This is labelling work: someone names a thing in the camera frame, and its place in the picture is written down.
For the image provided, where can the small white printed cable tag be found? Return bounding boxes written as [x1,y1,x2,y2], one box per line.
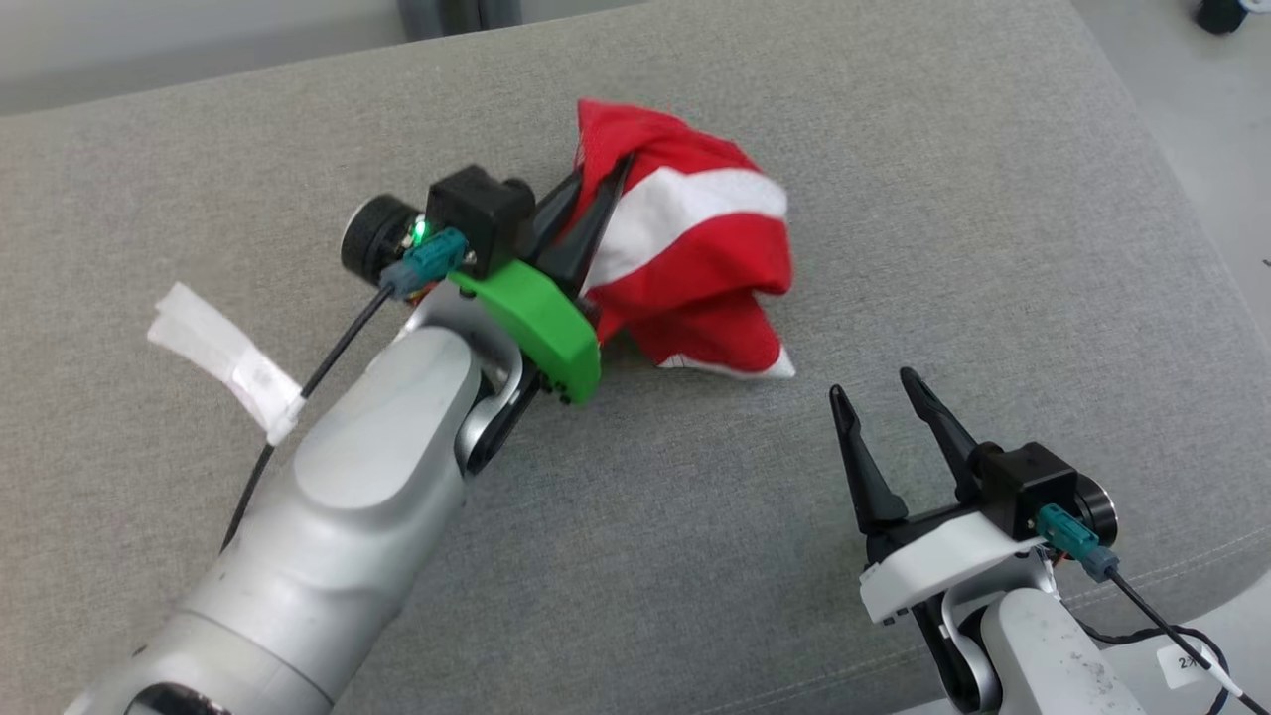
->
[1157,641,1217,691]

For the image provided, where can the white tape cable label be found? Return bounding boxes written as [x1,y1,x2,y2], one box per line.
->
[147,282,307,446]

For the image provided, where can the grey partition post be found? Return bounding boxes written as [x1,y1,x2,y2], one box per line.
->
[397,0,524,41]

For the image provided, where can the black cable teal connector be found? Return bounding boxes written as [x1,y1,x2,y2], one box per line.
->
[1035,503,1257,715]
[220,228,468,552]

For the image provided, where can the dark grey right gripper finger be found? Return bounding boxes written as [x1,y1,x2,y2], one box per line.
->
[899,366,986,504]
[828,384,911,537]

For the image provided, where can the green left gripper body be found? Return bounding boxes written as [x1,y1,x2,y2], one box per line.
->
[447,260,603,405]

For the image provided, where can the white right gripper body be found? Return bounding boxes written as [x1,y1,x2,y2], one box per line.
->
[859,506,1054,627]

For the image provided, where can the black round object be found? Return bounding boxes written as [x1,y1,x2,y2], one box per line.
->
[1195,0,1250,36]

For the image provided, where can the black twisted cable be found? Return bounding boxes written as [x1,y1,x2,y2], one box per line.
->
[1072,616,1232,715]

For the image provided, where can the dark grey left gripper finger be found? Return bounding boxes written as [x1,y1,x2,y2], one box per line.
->
[539,154,636,299]
[534,169,587,264]

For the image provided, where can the black right cable teal connector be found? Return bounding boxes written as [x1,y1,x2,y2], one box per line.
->
[1035,503,1257,715]

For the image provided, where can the black cylindrical right gripper motor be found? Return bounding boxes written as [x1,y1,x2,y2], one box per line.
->
[1072,475,1120,547]

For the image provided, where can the red shorts with white stripe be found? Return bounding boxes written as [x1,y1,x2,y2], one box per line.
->
[574,97,797,380]

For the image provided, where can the black left cable teal connector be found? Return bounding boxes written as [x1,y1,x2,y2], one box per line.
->
[220,228,468,552]

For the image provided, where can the black cylindrical left gripper motor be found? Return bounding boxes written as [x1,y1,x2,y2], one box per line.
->
[341,194,426,289]

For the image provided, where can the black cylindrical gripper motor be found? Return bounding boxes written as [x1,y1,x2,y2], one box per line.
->
[1072,475,1120,547]
[341,194,426,289]

